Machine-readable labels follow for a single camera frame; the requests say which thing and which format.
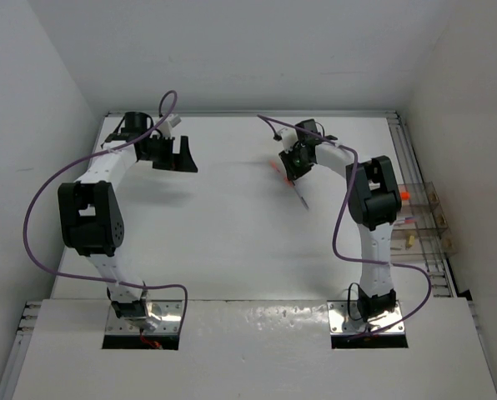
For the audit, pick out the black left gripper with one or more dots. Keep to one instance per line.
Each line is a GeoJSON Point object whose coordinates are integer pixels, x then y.
{"type": "Point", "coordinates": [176, 162]}

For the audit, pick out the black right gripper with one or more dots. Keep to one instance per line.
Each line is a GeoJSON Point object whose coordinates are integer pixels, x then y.
{"type": "Point", "coordinates": [293, 172]}

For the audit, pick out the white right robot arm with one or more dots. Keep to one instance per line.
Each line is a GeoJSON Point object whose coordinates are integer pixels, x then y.
{"type": "Point", "coordinates": [372, 199]}

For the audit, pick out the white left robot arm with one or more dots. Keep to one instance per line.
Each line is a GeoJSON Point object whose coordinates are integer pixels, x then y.
{"type": "Point", "coordinates": [91, 220]}

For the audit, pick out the orange double-ended pen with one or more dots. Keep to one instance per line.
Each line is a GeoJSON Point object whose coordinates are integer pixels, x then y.
{"type": "Point", "coordinates": [276, 168]}

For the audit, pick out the purple double-ended pen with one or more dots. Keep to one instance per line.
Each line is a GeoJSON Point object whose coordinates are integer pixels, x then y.
{"type": "Point", "coordinates": [301, 198]}

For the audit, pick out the clear plastic organizer tray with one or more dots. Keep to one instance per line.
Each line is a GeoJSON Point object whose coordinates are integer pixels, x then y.
{"type": "Point", "coordinates": [433, 239]}

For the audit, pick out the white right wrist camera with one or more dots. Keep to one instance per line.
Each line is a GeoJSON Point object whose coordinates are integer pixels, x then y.
{"type": "Point", "coordinates": [287, 137]}

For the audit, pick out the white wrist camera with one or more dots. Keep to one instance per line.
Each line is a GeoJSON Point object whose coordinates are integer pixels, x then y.
{"type": "Point", "coordinates": [166, 128]}
{"type": "Point", "coordinates": [287, 137]}

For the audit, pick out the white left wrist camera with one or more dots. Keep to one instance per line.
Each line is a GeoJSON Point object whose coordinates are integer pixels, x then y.
{"type": "Point", "coordinates": [166, 128]}

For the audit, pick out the aluminium frame rail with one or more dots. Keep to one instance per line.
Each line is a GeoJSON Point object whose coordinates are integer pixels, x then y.
{"type": "Point", "coordinates": [292, 113]}

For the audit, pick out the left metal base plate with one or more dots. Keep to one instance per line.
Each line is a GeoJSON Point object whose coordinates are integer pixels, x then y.
{"type": "Point", "coordinates": [169, 316]}

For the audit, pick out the metal base plate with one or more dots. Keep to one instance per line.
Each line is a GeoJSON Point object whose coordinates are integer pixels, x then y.
{"type": "Point", "coordinates": [169, 316]}
{"type": "Point", "coordinates": [345, 320]}

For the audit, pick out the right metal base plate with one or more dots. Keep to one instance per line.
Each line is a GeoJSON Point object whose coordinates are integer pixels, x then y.
{"type": "Point", "coordinates": [345, 320]}

